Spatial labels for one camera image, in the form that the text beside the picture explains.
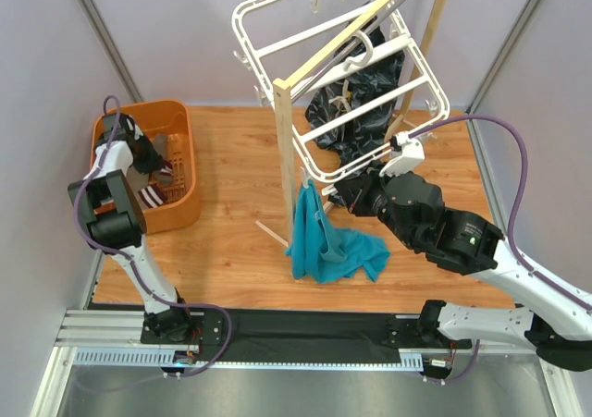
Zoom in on wooden drying rack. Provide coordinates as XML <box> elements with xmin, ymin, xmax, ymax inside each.
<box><xmin>264</xmin><ymin>0</ymin><xmax>450</xmax><ymax>247</ymax></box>

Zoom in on orange laundry basket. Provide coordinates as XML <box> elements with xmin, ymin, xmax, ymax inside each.
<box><xmin>122</xmin><ymin>100</ymin><xmax>201</xmax><ymax>234</ymax></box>

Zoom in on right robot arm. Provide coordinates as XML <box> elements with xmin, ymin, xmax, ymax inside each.
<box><xmin>335</xmin><ymin>172</ymin><xmax>591</xmax><ymax>372</ymax></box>

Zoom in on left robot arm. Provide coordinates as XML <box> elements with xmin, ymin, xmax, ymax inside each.
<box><xmin>68</xmin><ymin>113</ymin><xmax>196</xmax><ymax>343</ymax></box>

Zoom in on black base cloth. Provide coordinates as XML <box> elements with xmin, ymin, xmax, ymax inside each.
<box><xmin>191</xmin><ymin>309</ymin><xmax>399</xmax><ymax>358</ymax></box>

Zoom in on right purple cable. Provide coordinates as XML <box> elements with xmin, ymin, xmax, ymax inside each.
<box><xmin>409</xmin><ymin>115</ymin><xmax>592</xmax><ymax>307</ymax></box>

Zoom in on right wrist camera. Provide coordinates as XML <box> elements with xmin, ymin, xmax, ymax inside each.
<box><xmin>379</xmin><ymin>131</ymin><xmax>425</xmax><ymax>177</ymax></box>

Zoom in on teal cloth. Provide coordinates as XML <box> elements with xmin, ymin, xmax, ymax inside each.
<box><xmin>286</xmin><ymin>180</ymin><xmax>390</xmax><ymax>284</ymax></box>

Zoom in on grey maroon striped sock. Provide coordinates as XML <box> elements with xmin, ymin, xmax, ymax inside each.
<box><xmin>127</xmin><ymin>166</ymin><xmax>168</xmax><ymax>210</ymax></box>

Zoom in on white clip hanger frame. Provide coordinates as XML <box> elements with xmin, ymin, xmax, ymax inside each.
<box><xmin>231</xmin><ymin>0</ymin><xmax>450</xmax><ymax>201</ymax></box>

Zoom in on dark patterned shorts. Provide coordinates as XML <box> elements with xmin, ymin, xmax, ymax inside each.
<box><xmin>304</xmin><ymin>51</ymin><xmax>405</xmax><ymax>166</ymax></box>

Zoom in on slotted cable duct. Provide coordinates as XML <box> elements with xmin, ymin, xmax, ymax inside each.
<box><xmin>72</xmin><ymin>347</ymin><xmax>424</xmax><ymax>372</ymax></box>

